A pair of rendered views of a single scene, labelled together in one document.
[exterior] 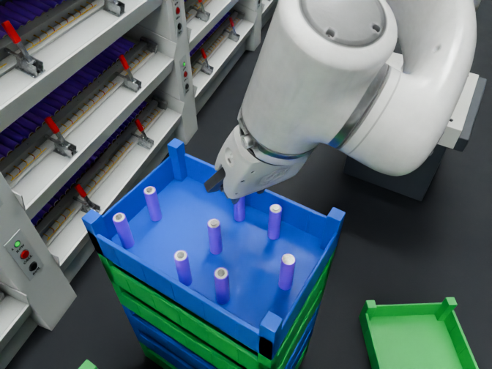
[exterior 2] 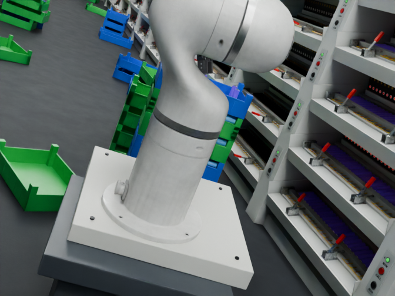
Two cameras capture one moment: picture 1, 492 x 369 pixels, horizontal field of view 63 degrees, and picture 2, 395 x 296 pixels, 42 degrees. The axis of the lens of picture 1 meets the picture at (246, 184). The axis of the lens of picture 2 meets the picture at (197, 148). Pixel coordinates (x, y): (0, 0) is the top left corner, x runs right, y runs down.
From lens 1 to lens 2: 1.93 m
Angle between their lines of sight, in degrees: 107
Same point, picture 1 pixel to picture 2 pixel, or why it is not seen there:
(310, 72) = not seen: outside the picture
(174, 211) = not seen: hidden behind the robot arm
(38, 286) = (263, 182)
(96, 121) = (332, 179)
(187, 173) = (238, 114)
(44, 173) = (305, 156)
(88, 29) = (369, 130)
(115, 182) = (304, 229)
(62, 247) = (277, 198)
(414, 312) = (50, 205)
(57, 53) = (350, 118)
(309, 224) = not seen: hidden behind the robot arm
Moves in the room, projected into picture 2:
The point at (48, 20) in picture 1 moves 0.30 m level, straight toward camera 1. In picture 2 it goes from (374, 117) to (287, 78)
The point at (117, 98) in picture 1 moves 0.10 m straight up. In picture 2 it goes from (348, 192) to (363, 163)
